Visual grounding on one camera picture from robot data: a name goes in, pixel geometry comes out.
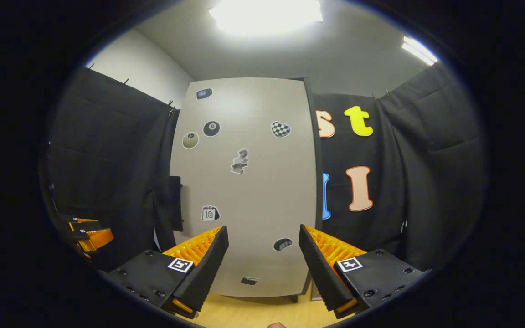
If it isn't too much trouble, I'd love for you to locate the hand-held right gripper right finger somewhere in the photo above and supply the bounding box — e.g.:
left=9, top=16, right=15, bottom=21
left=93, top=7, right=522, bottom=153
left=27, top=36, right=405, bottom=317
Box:
left=298, top=224, right=431, bottom=320

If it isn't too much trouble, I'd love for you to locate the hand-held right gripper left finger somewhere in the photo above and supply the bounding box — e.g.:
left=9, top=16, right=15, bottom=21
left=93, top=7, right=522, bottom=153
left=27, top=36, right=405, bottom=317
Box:
left=101, top=225, right=230, bottom=319

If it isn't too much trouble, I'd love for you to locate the black backdrop cloth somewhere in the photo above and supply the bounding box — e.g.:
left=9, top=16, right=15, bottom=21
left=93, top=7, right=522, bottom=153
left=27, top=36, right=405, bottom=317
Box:
left=46, top=64, right=489, bottom=274

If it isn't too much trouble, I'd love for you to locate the large ceiling light panel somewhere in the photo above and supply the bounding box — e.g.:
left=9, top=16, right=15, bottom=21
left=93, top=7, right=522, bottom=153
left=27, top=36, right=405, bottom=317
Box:
left=209, top=0, right=324, bottom=36

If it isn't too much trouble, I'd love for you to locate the beige cabinet door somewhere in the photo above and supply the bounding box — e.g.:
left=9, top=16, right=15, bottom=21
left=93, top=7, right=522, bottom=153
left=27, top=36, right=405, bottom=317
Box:
left=170, top=77, right=318, bottom=298

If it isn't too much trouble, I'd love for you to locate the small ceiling light panel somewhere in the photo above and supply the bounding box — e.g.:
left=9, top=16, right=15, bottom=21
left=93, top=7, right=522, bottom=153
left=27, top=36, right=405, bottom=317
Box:
left=401, top=36, right=439, bottom=67

